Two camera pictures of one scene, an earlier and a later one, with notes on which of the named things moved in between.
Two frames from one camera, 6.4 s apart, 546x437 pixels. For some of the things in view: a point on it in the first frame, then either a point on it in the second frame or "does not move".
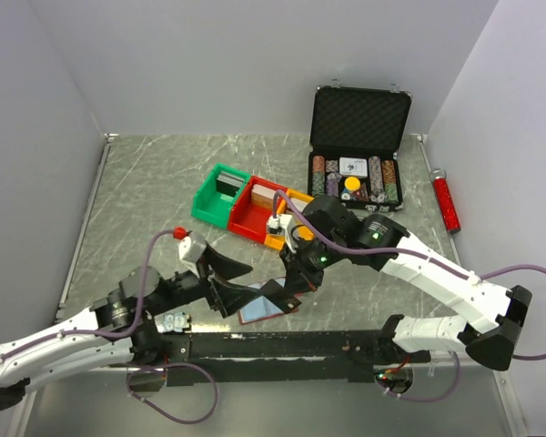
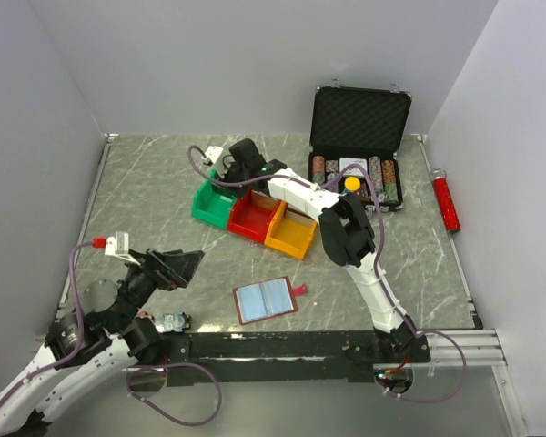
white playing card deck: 353,167 does not move
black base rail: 282,357 does not move
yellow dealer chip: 352,183 does not move
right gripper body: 310,259 to 233,174
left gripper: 222,295 to 182,269
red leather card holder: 259,308 does not move
